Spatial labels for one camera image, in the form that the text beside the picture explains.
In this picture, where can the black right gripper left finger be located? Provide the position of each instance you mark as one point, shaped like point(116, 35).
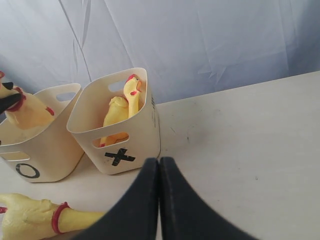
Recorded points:
point(135, 215)

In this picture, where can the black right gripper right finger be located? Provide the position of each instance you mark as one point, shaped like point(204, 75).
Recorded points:
point(184, 215)

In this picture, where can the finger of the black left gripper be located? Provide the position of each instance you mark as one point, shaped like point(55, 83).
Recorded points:
point(8, 96)

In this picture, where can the large front yellow rubber chicken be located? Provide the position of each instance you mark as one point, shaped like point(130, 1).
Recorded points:
point(29, 112)

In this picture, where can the headless yellow rubber chicken body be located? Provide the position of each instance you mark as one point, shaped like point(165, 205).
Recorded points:
point(118, 111)

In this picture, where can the yellow chicken head with tube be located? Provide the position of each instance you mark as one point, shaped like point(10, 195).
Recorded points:
point(132, 92)

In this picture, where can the cream bin marked O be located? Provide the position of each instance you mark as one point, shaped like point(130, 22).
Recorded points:
point(49, 153)

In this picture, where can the cream bin marked X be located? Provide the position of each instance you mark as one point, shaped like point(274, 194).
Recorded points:
point(87, 117)

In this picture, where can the yellow rubber chicken lying behind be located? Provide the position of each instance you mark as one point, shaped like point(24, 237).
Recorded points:
point(32, 219)

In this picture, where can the white backdrop curtain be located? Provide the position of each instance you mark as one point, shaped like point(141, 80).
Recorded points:
point(188, 47)

